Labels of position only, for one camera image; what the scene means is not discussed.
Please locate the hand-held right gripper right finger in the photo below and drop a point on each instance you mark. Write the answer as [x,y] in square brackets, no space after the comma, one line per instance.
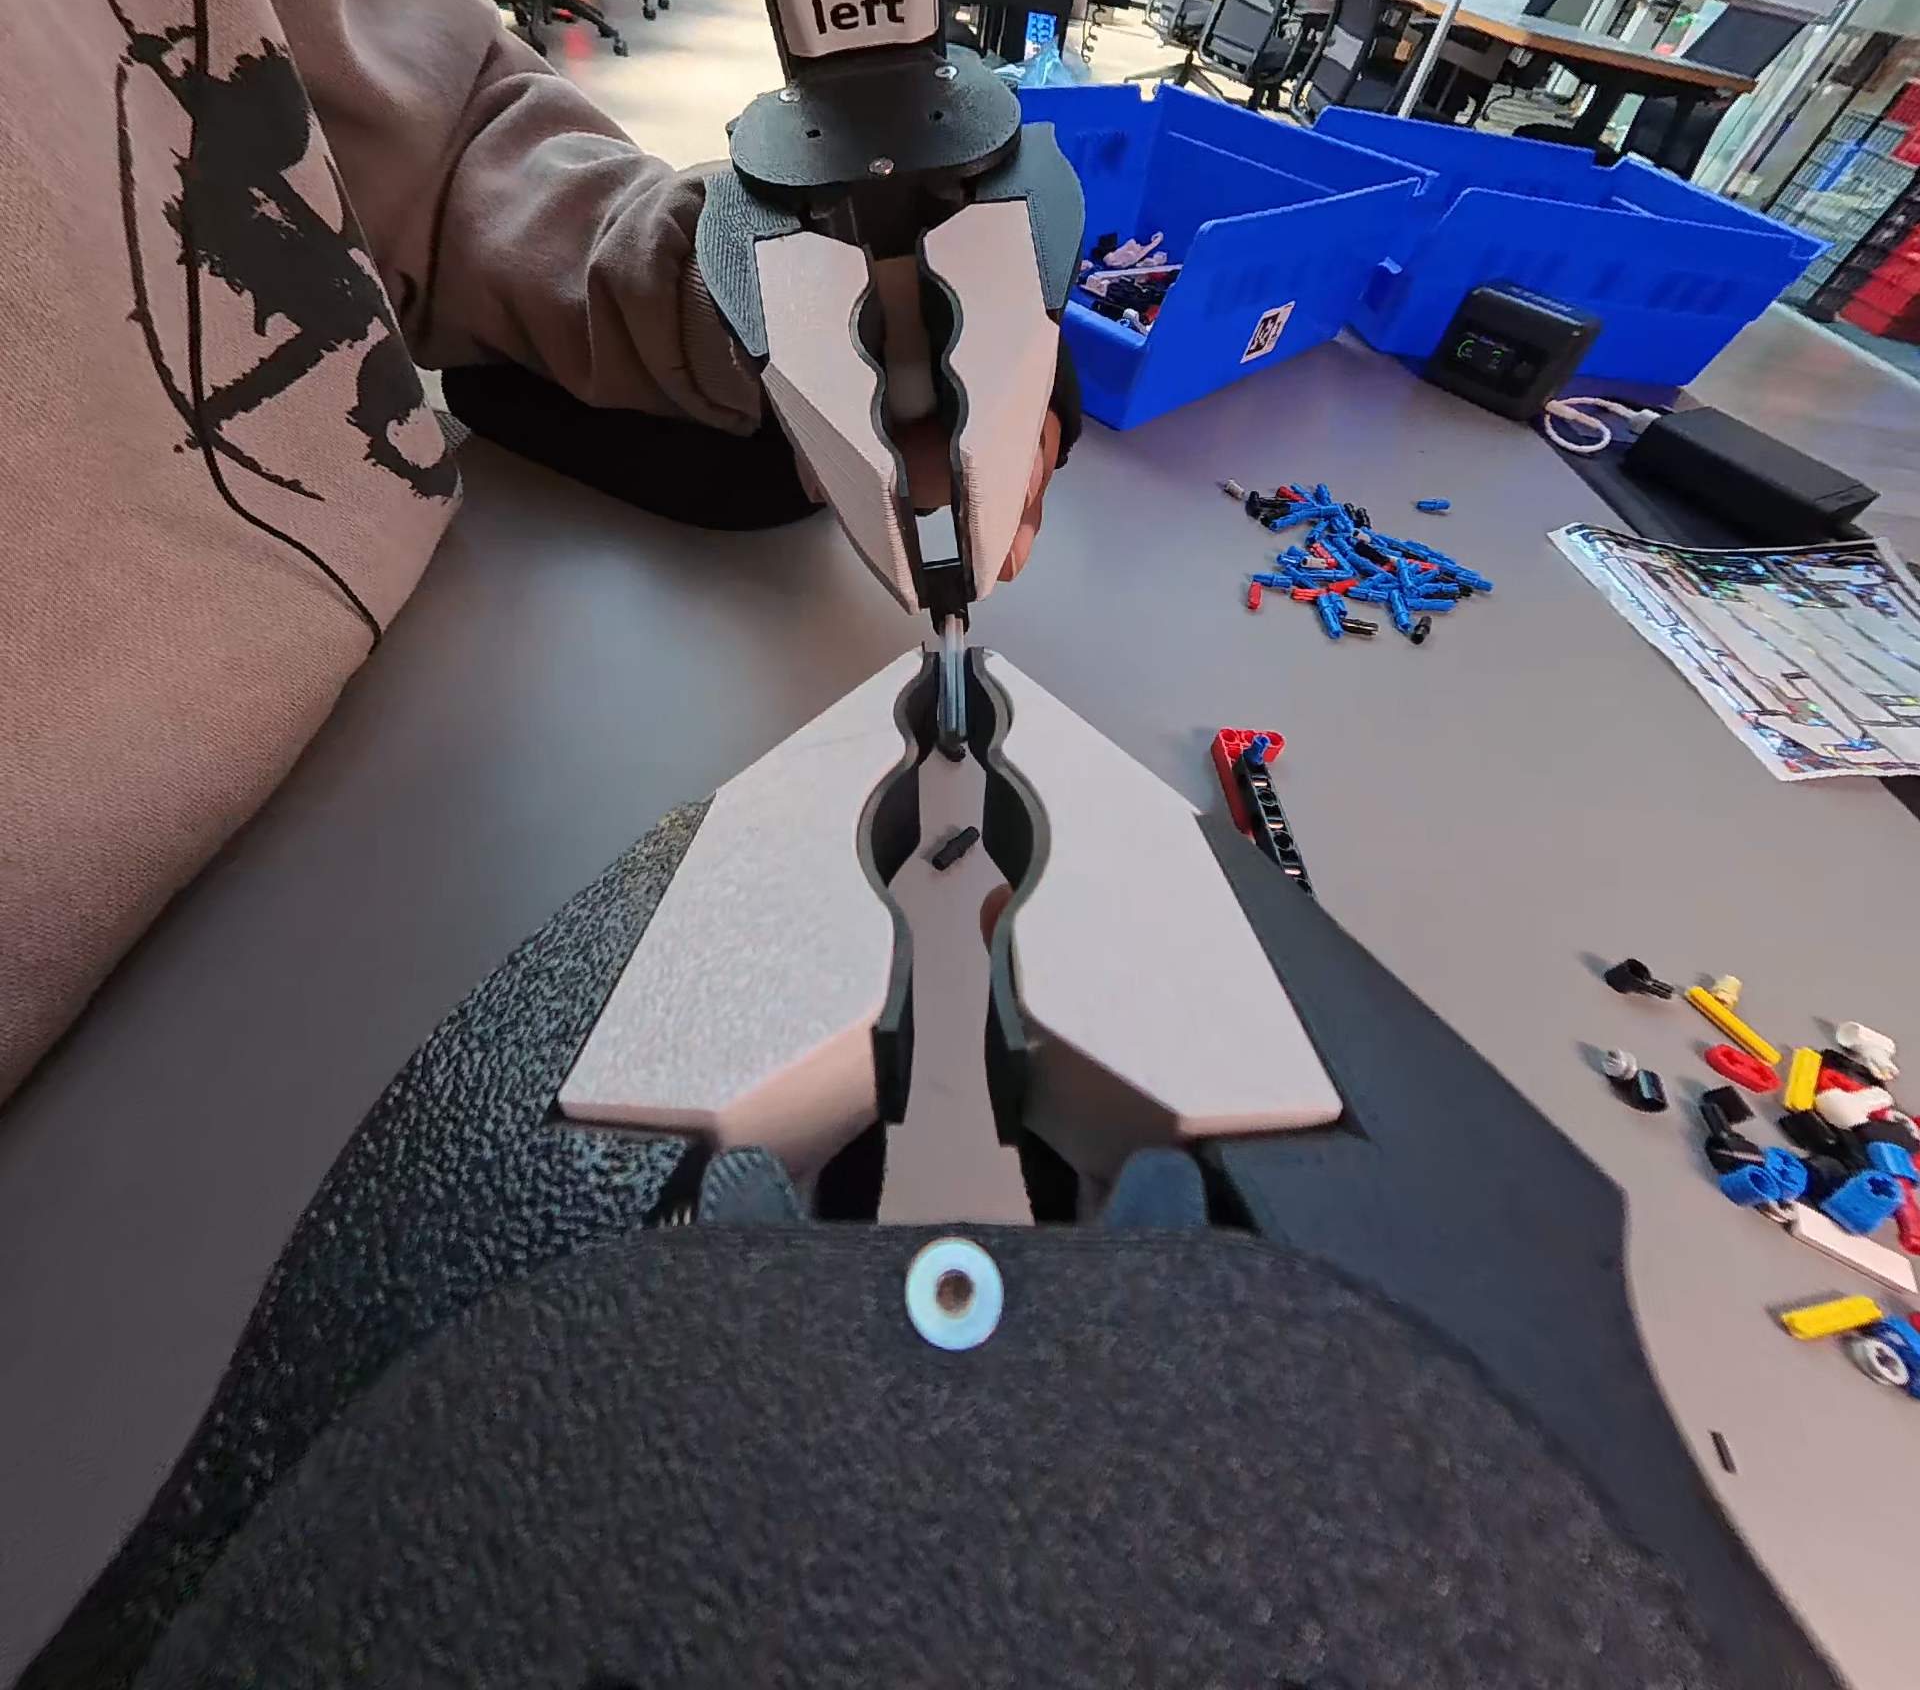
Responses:
[1169,968]

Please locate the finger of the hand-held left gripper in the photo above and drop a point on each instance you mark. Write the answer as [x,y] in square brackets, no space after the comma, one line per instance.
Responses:
[998,340]
[818,369]

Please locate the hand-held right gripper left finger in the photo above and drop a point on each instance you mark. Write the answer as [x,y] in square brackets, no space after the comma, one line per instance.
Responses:
[735,955]

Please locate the grey lego axle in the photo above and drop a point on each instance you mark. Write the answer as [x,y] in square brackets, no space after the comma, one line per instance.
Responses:
[953,685]

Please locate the person's left forearm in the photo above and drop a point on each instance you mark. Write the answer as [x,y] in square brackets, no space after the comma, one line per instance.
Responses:
[571,249]

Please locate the black lego beam assembly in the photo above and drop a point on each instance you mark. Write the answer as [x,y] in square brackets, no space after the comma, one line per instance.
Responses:
[1227,780]

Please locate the pile of blue lego pins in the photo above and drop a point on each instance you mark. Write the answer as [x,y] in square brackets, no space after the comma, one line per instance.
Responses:
[1352,564]

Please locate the black lego axle pin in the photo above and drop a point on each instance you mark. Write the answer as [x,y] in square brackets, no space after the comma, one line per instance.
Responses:
[1629,974]

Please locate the pile of mixed colour lego pieces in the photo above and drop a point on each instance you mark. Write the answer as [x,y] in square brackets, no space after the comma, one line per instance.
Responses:
[1764,1181]

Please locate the lego sticker sheet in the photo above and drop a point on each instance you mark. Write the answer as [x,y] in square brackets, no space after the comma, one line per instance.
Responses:
[1770,655]

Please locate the person's left hand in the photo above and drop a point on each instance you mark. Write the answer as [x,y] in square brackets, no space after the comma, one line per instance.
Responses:
[1022,536]

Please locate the large blue plastic bin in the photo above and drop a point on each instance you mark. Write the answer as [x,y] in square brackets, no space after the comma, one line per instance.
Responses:
[1620,279]
[1275,263]

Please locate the black connector with grey pin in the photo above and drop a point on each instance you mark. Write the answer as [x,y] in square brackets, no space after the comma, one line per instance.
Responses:
[1648,1092]

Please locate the black charger with display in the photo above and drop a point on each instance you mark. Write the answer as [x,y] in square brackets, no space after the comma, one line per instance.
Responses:
[1508,355]

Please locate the wooden office desk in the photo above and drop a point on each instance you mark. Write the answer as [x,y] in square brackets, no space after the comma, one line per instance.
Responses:
[1576,47]

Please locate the person's beige sweatshirt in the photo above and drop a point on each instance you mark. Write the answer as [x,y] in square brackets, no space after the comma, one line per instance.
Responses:
[151,518]

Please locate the black power brick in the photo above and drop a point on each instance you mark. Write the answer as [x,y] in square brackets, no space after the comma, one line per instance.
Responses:
[1755,476]

